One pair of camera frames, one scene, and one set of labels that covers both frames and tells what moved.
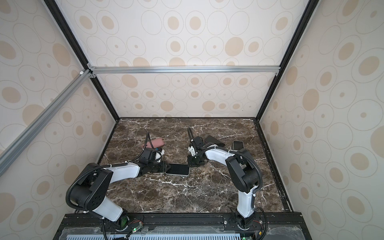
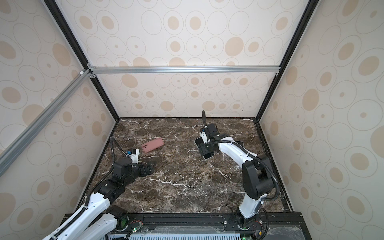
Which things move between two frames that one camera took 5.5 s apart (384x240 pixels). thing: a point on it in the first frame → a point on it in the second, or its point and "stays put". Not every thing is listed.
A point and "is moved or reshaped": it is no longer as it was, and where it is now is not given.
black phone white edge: [178, 169] is moved or reshaped
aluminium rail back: [184, 70] stays put
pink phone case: [155, 143] stays put
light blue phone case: [179, 169] is moved or reshaped
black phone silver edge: [237, 145] stays put
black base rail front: [182, 226] stays put
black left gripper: [163, 168] → [145, 172]
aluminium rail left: [18, 146] stays put
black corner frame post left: [55, 10] stays put
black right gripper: [190, 161] → [203, 149]
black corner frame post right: [307, 12] stays put
